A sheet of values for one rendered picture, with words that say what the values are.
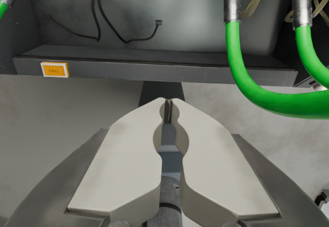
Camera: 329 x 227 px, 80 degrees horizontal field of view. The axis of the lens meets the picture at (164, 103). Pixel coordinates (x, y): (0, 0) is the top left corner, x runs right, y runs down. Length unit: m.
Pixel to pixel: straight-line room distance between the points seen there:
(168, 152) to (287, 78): 0.46
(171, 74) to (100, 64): 0.16
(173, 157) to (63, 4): 0.57
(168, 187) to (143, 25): 0.49
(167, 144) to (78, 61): 0.44
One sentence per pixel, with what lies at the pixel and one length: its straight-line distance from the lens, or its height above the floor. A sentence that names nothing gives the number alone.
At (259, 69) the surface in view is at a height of 0.95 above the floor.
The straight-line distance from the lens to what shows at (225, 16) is 0.25.
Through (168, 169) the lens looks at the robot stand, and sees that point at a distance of 0.71.
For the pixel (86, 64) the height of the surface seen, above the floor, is 0.95.
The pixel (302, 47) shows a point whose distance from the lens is 0.27.
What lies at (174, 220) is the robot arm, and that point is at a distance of 0.65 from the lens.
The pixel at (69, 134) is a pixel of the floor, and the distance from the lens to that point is 1.90.
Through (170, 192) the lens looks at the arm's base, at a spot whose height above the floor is 0.95.
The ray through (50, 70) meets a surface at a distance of 0.49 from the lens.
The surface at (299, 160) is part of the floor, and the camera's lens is 2.33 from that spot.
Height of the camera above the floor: 1.36
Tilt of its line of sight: 61 degrees down
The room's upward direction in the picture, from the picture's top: 179 degrees clockwise
